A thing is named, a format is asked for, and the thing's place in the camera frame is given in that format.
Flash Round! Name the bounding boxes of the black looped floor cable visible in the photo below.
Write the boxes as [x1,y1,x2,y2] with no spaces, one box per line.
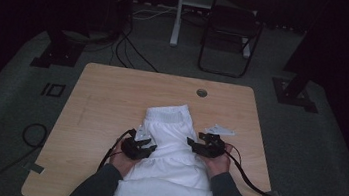
[0,118,49,196]

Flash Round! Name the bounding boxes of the white metal desk frame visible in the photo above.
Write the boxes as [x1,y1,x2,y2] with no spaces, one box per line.
[168,0,259,60]

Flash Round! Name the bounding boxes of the black floor cables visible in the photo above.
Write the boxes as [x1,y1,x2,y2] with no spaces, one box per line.
[109,19,165,74]

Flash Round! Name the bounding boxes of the black stand base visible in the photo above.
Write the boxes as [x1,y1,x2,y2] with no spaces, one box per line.
[29,24,88,73]
[268,69,323,114]

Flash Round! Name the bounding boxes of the person's left hand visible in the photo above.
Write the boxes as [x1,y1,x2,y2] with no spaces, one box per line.
[107,147,140,180]

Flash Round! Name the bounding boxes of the dark equipment tower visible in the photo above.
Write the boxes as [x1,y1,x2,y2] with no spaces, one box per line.
[101,0,135,38]

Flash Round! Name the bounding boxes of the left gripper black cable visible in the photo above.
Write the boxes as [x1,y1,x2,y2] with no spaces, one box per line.
[96,123,138,176]

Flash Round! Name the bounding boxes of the white floor cable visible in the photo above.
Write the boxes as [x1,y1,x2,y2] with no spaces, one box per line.
[131,1,178,24]

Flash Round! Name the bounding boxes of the person's right hand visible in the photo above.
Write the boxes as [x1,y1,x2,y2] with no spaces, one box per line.
[197,141,233,181]

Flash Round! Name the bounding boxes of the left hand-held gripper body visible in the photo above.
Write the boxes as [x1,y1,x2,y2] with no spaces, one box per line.
[119,122,153,162]

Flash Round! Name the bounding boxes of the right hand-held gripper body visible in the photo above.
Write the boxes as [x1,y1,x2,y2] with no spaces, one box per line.
[195,121,238,162]

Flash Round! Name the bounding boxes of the black folding chair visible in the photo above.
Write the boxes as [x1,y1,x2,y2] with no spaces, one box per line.
[196,0,268,82]

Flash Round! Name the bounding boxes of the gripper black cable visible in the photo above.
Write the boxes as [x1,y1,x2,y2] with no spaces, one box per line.
[96,123,138,176]
[217,143,335,196]

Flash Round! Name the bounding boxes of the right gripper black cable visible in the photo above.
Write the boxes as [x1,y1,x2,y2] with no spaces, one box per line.
[217,143,335,196]

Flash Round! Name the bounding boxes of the white skirt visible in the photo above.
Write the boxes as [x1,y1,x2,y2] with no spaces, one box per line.
[110,96,230,196]

